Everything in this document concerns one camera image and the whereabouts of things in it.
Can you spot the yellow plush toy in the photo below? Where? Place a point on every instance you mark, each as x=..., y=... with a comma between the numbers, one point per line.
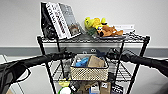
x=92, y=23

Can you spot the small blue box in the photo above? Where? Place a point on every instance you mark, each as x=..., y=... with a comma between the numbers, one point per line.
x=94, y=90

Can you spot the yellow bowl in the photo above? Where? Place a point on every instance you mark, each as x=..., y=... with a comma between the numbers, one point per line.
x=64, y=84

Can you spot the tall black printed bag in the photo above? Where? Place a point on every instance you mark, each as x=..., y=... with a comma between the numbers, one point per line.
x=75, y=88

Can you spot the dark blue shark plush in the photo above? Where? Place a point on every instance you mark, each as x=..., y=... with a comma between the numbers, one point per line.
x=100, y=53

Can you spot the small white wall fitting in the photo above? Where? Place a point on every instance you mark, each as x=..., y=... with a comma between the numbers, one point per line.
x=93, y=50

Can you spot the pale woven basket dark spots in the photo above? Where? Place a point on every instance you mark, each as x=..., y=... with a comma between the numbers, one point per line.
x=88, y=74

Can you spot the flat white box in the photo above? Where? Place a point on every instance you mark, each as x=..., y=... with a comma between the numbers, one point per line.
x=128, y=28

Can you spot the black white printed box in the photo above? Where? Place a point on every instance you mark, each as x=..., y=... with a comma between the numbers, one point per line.
x=117, y=89

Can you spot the long grey wall band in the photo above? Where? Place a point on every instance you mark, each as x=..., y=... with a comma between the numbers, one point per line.
x=20, y=51

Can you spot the grey printed box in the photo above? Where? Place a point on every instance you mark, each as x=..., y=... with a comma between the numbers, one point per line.
x=71, y=19

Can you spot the green bowl white lid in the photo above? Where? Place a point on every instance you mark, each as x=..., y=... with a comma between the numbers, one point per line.
x=65, y=91

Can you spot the brown box white label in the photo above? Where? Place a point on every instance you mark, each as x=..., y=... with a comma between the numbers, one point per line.
x=105, y=88

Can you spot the light blue plush toy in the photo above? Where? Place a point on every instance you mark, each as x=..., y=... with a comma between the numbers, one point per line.
x=82, y=62

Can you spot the glossy black pouch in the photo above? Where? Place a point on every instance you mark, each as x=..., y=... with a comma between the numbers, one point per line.
x=111, y=77

